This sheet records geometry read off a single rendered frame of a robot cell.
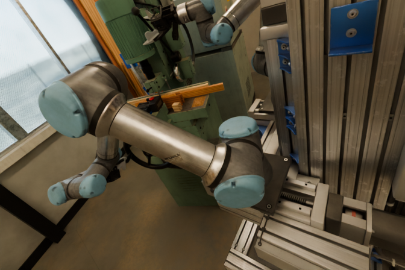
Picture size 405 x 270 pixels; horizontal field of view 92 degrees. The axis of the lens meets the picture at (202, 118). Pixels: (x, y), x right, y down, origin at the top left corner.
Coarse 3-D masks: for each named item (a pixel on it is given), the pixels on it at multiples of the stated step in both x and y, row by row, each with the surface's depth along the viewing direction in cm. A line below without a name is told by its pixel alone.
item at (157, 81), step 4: (160, 72) 121; (156, 76) 117; (160, 76) 120; (148, 80) 115; (152, 80) 113; (156, 80) 114; (160, 80) 119; (164, 80) 123; (148, 84) 113; (152, 84) 113; (156, 84) 113; (160, 84) 118; (148, 88) 115; (152, 88) 114; (156, 88) 114; (160, 88) 117; (148, 92) 117; (152, 92) 116
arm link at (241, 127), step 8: (232, 120) 60; (240, 120) 59; (248, 120) 57; (224, 128) 57; (232, 128) 56; (240, 128) 54; (248, 128) 54; (256, 128) 55; (224, 136) 55; (232, 136) 53; (240, 136) 53; (248, 136) 54; (256, 136) 55; (256, 144) 53
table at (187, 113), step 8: (208, 96) 112; (184, 104) 113; (208, 104) 108; (168, 112) 111; (176, 112) 108; (184, 112) 106; (192, 112) 105; (200, 112) 104; (208, 112) 106; (168, 120) 110; (176, 120) 110; (184, 120) 109
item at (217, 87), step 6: (216, 84) 111; (222, 84) 110; (192, 90) 115; (198, 90) 115; (204, 90) 114; (210, 90) 113; (216, 90) 113; (186, 96) 118; (192, 96) 118; (138, 102) 128
